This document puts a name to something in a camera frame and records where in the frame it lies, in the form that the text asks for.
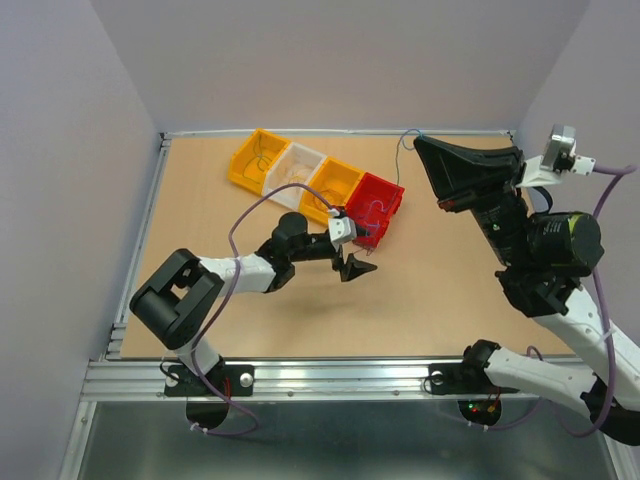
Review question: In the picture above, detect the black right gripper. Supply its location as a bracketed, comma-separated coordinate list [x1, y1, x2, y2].
[413, 135, 532, 266]

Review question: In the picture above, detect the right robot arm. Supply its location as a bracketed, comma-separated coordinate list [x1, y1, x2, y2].
[413, 133, 639, 446]

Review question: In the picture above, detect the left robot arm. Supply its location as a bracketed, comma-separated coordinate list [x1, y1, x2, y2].
[129, 212, 377, 394]

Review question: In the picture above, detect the red bin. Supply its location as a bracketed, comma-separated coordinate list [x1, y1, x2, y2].
[346, 172, 405, 250]

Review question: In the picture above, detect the near yellow bin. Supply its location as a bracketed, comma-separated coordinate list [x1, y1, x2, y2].
[299, 156, 364, 226]

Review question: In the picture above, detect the yellow bin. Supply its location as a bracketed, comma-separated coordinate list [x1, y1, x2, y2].
[227, 128, 291, 195]
[299, 156, 364, 226]

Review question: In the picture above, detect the white bin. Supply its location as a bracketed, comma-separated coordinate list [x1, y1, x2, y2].
[262, 142, 327, 211]

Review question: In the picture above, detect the far yellow bin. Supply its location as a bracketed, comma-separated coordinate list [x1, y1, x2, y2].
[227, 128, 291, 195]

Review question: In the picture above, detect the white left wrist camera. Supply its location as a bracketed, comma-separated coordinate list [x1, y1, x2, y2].
[328, 208, 357, 248]

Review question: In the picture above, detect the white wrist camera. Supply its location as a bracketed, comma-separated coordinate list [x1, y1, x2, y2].
[328, 208, 357, 248]
[516, 124, 596, 188]

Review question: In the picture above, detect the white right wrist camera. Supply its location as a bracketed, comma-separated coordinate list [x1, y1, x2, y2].
[516, 124, 596, 188]

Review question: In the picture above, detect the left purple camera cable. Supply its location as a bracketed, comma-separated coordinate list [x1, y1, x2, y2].
[188, 182, 341, 437]

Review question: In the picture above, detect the purple camera cable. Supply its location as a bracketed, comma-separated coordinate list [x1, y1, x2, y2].
[527, 164, 639, 437]
[188, 182, 341, 437]

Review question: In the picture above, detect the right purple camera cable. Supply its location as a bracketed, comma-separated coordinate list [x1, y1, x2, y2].
[527, 164, 639, 437]

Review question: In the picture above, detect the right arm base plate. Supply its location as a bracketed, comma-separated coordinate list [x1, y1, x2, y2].
[422, 362, 518, 430]

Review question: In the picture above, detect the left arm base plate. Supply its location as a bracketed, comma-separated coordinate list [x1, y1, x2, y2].
[159, 361, 255, 436]

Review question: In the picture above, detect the aluminium table frame rail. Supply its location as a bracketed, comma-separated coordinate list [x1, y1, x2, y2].
[81, 130, 584, 479]

